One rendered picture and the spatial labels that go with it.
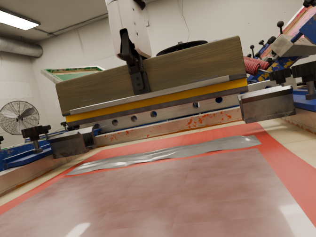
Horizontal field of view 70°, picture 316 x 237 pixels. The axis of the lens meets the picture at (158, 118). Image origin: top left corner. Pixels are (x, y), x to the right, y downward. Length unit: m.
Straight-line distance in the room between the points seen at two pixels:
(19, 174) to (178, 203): 0.36
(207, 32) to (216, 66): 4.30
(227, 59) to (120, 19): 0.20
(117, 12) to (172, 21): 4.41
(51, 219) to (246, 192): 0.20
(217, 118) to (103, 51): 4.70
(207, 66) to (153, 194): 0.25
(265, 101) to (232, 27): 4.32
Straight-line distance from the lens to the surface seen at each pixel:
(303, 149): 0.34
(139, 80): 0.43
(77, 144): 0.54
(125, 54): 0.41
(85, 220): 0.26
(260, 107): 0.44
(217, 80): 0.41
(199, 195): 0.24
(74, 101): 0.51
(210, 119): 0.62
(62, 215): 0.29
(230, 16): 4.79
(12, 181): 0.51
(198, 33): 4.72
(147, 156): 0.41
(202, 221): 0.20
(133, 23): 0.43
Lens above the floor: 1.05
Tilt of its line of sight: 4 degrees down
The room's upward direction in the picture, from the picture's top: 13 degrees counter-clockwise
